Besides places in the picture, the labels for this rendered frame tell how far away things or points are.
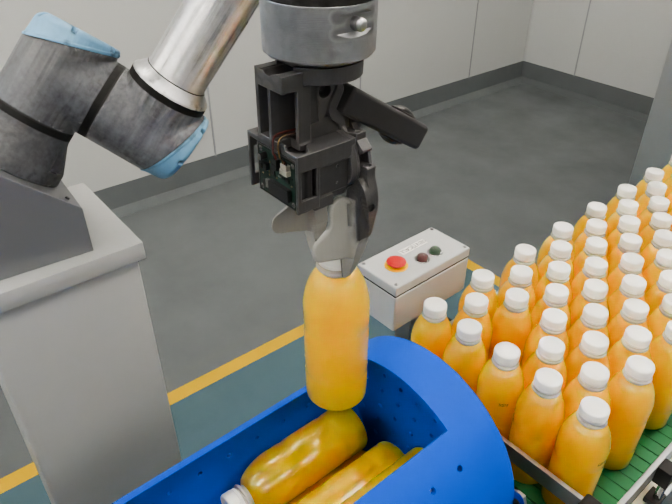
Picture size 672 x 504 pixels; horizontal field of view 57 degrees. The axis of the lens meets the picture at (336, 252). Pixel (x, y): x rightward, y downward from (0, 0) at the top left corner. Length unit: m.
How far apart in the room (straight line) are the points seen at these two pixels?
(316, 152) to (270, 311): 2.29
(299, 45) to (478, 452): 0.48
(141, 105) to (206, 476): 0.64
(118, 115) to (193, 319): 1.71
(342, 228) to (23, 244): 0.76
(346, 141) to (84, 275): 0.81
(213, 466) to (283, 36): 0.55
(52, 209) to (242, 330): 1.60
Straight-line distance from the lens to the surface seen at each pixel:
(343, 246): 0.57
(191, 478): 0.82
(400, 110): 0.59
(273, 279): 2.95
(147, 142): 1.17
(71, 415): 1.43
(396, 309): 1.11
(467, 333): 0.99
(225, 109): 3.79
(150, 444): 1.60
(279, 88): 0.48
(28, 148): 1.19
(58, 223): 1.21
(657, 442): 1.22
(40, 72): 1.18
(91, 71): 1.18
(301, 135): 0.50
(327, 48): 0.47
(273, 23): 0.48
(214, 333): 2.69
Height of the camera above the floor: 1.75
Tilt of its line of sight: 34 degrees down
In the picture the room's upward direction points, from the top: straight up
